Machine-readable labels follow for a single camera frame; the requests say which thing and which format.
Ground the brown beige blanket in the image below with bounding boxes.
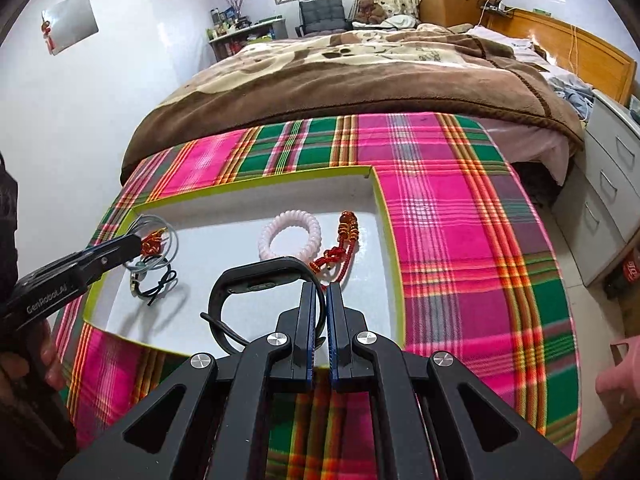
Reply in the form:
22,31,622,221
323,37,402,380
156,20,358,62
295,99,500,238
120,25,586,186

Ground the black hair tie with bow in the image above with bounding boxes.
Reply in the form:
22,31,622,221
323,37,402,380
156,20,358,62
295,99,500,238
129,267,180,307

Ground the wooden headboard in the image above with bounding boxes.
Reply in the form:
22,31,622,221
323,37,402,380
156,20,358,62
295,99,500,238
480,7,636,106

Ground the black wristband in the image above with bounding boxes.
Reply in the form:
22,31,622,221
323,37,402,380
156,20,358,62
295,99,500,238
200,256,326,356

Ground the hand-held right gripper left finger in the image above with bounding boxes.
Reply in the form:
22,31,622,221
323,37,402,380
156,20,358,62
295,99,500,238
57,282,326,480

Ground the grey drawer cabinet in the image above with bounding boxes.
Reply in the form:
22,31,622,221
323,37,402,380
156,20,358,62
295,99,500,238
570,95,640,286

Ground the red-orange beaded charm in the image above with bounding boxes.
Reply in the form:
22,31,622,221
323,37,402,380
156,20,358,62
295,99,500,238
307,210,360,281

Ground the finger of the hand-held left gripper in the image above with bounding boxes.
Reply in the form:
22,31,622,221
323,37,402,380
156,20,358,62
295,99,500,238
75,234,144,286
89,234,136,253

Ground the brown teddy bear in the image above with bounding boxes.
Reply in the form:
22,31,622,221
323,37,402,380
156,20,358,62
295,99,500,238
352,0,387,25

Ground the person's left hand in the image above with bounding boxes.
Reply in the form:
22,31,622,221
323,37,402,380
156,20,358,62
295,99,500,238
42,320,67,391

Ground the red knot ornament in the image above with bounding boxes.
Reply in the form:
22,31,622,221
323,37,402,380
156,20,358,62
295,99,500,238
141,229,168,256

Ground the pale rumpled bed linen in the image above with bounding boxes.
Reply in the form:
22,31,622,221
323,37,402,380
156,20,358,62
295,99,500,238
467,27,596,116

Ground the pink plastic stool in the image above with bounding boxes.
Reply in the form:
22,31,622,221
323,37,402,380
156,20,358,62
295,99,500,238
595,335,640,396

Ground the shiny wall panel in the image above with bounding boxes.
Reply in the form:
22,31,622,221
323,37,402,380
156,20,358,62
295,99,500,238
42,0,99,56

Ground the cluttered desk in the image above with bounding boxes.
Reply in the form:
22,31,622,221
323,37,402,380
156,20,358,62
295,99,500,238
207,17,288,61

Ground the yellow-green shallow cardboard box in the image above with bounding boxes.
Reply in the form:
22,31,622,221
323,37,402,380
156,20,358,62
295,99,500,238
82,164,406,371

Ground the pink green plaid cloth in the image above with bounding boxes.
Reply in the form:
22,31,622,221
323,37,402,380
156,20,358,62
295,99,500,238
52,112,581,480

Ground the white spiral hair tie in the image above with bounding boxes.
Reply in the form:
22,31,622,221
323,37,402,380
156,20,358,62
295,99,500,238
257,211,322,261

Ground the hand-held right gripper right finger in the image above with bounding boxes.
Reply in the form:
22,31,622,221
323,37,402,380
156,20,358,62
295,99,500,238
327,284,583,480

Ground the black chair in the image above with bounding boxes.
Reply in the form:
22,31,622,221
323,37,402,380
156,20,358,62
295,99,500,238
297,0,353,37

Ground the grey hair ties bundle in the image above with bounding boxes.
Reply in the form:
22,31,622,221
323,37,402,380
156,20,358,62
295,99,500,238
119,214,181,273

